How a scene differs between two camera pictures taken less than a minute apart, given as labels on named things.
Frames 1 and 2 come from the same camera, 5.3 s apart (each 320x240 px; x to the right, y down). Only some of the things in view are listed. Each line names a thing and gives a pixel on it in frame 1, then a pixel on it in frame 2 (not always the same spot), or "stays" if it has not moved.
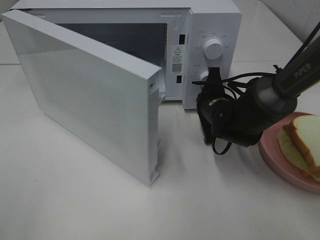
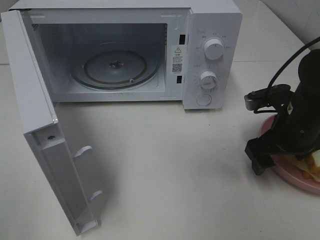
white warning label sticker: [178, 59] stays
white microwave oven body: [183, 39] stays
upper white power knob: [213, 49] stays
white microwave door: [110, 100] → [40, 125]
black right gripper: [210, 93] → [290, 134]
